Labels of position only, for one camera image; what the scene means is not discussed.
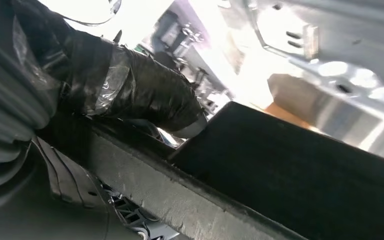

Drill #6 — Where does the stamped metal panel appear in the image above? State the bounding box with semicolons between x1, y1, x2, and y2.
226;0;384;167

